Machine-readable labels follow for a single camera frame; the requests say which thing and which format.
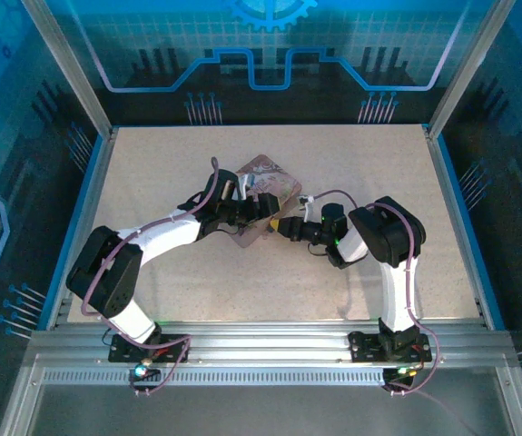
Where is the illustrated pink placemat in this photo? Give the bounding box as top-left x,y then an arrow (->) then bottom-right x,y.
231,154 -> 306,250

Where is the right base connector board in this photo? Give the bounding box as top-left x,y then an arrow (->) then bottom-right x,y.
385,365 -> 419,386

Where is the base connector board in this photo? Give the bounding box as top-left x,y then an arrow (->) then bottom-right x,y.
385,365 -> 419,386
128,361 -> 162,387

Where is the left base connector board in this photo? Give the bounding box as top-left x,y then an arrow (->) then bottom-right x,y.
128,361 -> 162,387

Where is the aluminium mounting rail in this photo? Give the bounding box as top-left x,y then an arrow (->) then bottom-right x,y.
31,320 -> 514,364

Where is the aluminium table side rail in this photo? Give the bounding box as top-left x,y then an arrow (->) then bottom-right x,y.
422,123 -> 507,331
44,126 -> 120,328

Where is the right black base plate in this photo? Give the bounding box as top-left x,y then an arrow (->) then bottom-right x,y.
349,330 -> 434,364

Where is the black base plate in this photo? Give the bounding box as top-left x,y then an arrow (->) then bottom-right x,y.
107,333 -> 192,364
349,330 -> 434,364

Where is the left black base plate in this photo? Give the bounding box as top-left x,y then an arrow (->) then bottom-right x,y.
107,333 -> 192,364

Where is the slotted grey cable duct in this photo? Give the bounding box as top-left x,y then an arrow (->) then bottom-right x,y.
40,367 -> 425,387

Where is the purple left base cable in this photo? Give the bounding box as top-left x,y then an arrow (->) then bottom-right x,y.
105,333 -> 192,399

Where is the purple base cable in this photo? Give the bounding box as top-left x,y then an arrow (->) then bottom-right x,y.
105,333 -> 192,399
385,326 -> 439,396

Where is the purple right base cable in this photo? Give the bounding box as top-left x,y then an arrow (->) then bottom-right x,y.
385,326 -> 439,396

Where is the aluminium frame post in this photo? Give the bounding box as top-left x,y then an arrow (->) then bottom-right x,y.
428,0 -> 518,133
19,0 -> 115,140

